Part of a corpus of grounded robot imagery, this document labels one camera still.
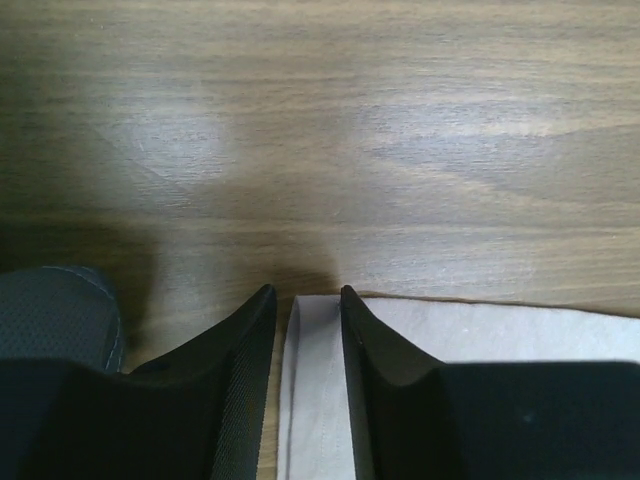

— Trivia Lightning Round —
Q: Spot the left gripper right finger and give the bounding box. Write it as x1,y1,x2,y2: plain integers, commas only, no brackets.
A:
340,286,639,479

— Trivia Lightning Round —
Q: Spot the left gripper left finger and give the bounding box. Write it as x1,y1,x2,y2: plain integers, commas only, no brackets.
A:
1,285,277,479

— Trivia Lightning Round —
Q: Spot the beige t shirt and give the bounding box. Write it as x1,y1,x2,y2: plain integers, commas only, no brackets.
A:
277,295,639,479

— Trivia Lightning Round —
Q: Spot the grey t shirt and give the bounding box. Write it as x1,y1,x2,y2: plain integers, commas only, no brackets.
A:
1,266,125,373

